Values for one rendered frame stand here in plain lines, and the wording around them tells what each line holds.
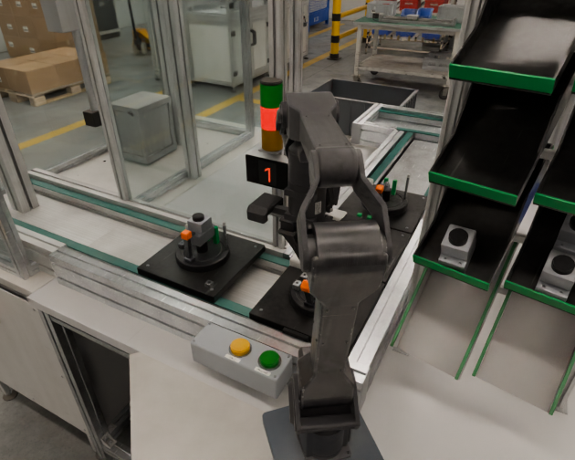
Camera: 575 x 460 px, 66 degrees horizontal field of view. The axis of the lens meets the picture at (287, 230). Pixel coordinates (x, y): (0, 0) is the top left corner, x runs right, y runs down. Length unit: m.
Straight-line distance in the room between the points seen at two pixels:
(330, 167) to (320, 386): 0.29
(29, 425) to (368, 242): 1.98
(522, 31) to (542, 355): 0.54
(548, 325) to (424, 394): 0.29
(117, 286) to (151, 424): 0.36
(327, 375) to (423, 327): 0.39
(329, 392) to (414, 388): 0.47
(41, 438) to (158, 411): 1.21
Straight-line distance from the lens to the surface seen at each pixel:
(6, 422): 2.31
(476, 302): 0.93
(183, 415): 1.00
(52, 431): 2.20
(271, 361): 0.92
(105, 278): 1.21
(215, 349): 0.96
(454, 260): 0.79
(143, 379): 1.08
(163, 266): 1.18
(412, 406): 1.02
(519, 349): 0.94
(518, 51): 0.73
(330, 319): 0.48
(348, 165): 0.43
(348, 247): 0.40
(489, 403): 1.08
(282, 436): 0.72
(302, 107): 0.57
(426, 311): 0.93
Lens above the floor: 1.67
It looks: 33 degrees down
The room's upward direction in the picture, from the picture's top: straight up
